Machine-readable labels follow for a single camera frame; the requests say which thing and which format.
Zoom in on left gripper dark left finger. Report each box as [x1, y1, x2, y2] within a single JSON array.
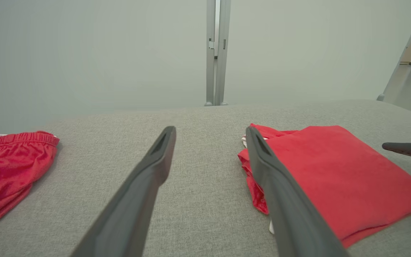
[[70, 125, 177, 257]]

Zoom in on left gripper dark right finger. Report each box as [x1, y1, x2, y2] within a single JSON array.
[[245, 126, 351, 257]]

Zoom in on red t-shirt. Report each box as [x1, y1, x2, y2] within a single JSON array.
[[237, 123, 411, 249]]

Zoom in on red shorts with white stripes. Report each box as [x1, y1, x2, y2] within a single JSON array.
[[0, 131, 60, 231]]

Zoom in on grey partition post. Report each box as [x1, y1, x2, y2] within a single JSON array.
[[376, 0, 411, 102], [204, 0, 216, 107], [215, 0, 232, 106]]

